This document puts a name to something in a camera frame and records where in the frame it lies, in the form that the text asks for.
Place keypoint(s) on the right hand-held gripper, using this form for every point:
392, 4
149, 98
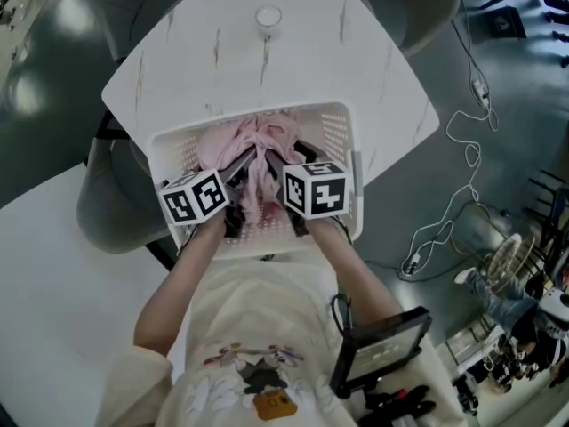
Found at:
315, 189

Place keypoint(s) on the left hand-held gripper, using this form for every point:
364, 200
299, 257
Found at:
191, 198

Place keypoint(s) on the pink clothes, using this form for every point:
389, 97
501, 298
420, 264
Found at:
266, 129

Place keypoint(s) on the white plastic laundry basket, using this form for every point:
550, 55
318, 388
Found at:
333, 131

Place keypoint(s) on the person's right forearm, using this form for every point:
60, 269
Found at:
351, 274

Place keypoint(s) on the person's left forearm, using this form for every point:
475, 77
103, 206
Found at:
178, 292

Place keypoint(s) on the white marble table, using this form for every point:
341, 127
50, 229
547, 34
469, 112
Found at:
311, 69

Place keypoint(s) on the person in white shirt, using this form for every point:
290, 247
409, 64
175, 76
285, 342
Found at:
249, 309

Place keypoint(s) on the white power strip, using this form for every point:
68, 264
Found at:
411, 265

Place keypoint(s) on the white power adapter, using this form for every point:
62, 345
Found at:
480, 91

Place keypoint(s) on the black chest monitor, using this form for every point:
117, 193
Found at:
378, 354

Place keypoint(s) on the plain white table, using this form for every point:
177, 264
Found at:
66, 305

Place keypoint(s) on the black bin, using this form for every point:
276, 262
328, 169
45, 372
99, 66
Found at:
504, 22

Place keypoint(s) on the white shelf unit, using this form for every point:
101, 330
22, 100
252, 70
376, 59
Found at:
467, 349

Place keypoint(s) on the black chair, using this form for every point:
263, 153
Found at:
555, 203

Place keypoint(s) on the white cluttered workbench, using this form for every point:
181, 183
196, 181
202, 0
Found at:
13, 2

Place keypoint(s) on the black white panda headgear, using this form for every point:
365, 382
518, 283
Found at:
553, 309

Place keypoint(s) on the black monitor mount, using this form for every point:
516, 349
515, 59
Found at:
400, 405

